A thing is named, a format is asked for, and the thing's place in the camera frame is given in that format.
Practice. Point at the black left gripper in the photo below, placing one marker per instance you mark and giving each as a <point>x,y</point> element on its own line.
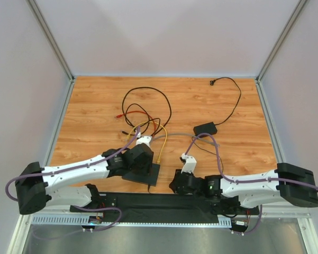
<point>147,168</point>

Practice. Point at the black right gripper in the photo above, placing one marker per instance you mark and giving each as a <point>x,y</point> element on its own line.
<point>176,182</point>

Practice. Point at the black network switch box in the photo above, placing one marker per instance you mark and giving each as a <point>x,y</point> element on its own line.
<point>150,179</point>

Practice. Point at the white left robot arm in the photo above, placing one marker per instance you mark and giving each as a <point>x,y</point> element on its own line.
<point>38,187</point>

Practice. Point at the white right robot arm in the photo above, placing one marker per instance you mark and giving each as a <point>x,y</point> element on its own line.
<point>287,182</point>

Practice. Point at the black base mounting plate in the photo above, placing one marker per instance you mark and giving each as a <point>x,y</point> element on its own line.
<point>159,206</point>

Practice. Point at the black power adapter brick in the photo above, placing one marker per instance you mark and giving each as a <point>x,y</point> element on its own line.
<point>205,129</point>

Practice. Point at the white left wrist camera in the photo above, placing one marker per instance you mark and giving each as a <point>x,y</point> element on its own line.
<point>144,140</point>

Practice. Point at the black cable teal plug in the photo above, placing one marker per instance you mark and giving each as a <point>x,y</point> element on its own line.
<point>148,101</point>

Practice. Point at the grey slotted cable duct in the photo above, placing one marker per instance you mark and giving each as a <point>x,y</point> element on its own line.
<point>89,220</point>

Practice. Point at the aluminium front frame rail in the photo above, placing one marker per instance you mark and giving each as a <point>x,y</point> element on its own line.
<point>77,201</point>

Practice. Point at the aluminium left frame post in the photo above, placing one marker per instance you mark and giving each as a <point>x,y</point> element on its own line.
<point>33,5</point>

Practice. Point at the aluminium frame post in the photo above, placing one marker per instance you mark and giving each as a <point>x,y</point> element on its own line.
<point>33,5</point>
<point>282,38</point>

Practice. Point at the aluminium right frame post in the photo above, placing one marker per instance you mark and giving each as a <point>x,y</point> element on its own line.
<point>282,38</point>

